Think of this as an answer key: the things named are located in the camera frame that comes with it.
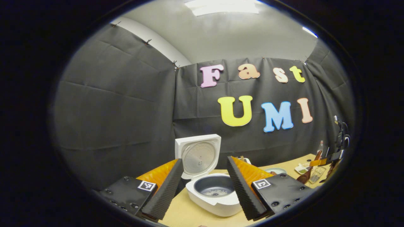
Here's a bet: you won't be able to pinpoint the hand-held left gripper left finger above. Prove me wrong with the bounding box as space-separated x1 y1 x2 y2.
95 158 184 220

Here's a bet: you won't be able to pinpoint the black backdrop cloth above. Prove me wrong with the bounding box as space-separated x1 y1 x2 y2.
52 22 355 191

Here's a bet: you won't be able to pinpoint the brown wooden spoon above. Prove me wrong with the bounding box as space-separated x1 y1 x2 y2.
296 151 322 184

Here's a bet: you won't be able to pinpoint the large ceiling light panel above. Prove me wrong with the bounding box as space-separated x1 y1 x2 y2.
185 0 259 16

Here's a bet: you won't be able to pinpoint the white rice cooker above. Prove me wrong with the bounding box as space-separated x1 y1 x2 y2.
175 134 243 217

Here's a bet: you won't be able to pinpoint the white rice grains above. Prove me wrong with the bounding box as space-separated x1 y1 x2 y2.
202 189 229 196

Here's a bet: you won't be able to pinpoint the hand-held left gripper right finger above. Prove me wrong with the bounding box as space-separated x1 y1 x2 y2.
227 156 316 221

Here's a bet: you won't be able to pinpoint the white divided dish of beans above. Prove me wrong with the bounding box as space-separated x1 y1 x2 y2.
294 163 311 175

